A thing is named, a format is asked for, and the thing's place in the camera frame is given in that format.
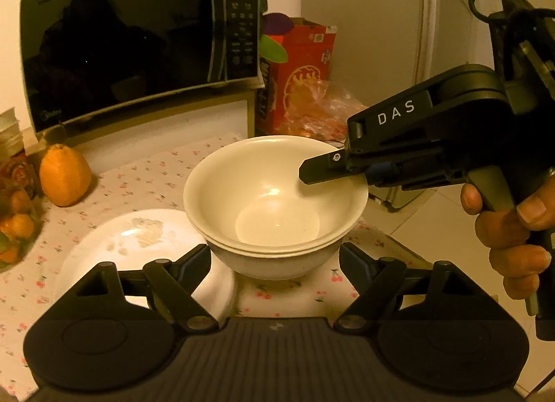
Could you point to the large orange with stem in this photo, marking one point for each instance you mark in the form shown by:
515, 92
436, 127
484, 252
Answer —
65, 176

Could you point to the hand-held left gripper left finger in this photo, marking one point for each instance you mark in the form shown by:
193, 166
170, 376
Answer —
195, 264

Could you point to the cherry print tablecloth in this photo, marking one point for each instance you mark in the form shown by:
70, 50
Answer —
143, 185

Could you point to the red carton box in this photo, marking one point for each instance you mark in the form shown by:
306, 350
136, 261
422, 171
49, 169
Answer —
303, 59

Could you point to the stack of paper cups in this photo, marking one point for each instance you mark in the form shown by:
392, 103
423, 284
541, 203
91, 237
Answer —
9, 133

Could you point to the person's right hand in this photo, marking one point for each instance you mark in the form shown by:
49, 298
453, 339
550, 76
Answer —
516, 237

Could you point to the white refrigerator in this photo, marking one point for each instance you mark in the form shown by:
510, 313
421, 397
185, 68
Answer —
446, 38

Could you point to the plastic bag of oranges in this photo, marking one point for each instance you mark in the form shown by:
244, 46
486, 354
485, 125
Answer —
334, 116

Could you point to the purple and green plastic item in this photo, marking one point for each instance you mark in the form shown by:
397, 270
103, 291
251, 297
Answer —
273, 38

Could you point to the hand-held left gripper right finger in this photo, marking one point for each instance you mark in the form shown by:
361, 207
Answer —
352, 261

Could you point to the black microwave oven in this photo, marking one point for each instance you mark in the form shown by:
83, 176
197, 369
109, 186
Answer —
121, 46

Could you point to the glass jar of small oranges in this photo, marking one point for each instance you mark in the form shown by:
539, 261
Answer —
17, 228

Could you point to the cream bowl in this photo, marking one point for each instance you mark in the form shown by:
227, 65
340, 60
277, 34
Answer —
269, 266
269, 211

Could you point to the white floral plate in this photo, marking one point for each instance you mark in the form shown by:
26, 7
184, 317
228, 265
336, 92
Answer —
130, 250

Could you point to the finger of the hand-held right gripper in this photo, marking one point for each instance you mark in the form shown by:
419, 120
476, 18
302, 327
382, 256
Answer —
323, 168
382, 172

